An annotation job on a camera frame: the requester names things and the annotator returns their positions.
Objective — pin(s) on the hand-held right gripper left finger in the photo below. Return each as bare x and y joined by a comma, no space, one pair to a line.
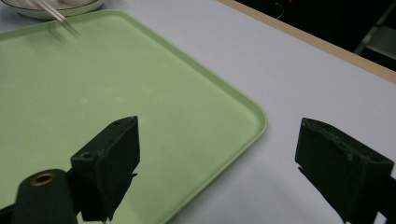
106,168

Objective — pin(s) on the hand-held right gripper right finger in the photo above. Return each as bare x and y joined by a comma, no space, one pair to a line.
342,171

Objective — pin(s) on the light green plastic tray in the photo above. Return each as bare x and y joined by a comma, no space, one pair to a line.
155,93

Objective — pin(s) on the white plate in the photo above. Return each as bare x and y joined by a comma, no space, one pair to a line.
81,8

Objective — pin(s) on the silver metal chopstick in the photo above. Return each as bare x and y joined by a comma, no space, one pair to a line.
47,9
55,11

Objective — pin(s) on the white metal desk frame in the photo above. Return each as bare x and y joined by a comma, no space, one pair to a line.
381,40

